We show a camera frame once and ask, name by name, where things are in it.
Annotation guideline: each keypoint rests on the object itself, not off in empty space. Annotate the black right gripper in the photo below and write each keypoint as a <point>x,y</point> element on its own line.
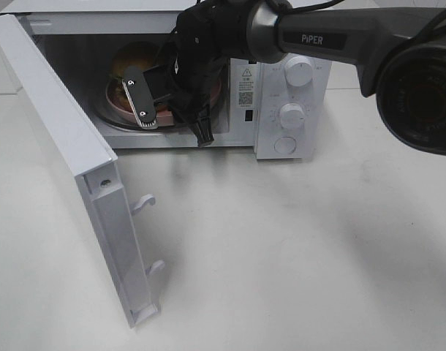
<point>205,36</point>

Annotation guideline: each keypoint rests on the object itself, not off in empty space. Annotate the pink plate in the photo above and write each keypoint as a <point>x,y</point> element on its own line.
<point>116,98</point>

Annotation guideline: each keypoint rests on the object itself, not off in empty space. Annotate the white round door-release button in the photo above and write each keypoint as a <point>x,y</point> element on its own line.
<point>285,145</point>

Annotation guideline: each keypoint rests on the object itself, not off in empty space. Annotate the burger with lettuce tomato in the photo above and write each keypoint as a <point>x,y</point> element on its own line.
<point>141,54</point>

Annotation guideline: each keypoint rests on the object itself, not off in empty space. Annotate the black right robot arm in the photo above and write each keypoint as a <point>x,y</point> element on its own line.
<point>399,54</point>

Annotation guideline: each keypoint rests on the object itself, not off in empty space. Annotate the white lower microwave knob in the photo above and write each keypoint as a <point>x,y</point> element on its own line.
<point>291,116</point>

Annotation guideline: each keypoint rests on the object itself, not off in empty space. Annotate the white microwave knob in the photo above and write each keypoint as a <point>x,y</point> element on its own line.
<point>299,71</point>
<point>291,116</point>

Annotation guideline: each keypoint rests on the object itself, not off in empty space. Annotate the glass microwave turntable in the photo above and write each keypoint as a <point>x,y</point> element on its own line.
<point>127,121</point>

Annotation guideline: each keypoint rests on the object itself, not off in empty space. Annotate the white upper microwave knob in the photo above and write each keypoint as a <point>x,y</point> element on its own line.
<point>299,71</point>

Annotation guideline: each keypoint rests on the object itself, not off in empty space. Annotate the white microwave oven body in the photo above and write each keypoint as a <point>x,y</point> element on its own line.
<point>63,51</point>

